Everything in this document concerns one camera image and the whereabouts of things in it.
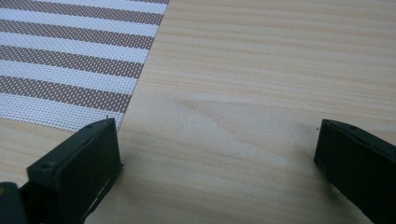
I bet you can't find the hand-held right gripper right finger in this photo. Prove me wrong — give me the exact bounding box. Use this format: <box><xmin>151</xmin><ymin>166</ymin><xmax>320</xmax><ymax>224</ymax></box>
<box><xmin>313</xmin><ymin>119</ymin><xmax>396</xmax><ymax>224</ymax></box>

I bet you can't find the striped woven placemat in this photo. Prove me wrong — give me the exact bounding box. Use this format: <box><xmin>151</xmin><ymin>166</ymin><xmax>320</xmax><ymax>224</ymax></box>
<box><xmin>0</xmin><ymin>0</ymin><xmax>171</xmax><ymax>133</ymax></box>

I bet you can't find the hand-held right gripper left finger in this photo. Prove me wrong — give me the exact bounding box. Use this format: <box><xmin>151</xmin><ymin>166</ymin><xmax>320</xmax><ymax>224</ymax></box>
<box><xmin>19</xmin><ymin>117</ymin><xmax>124</xmax><ymax>224</ymax></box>

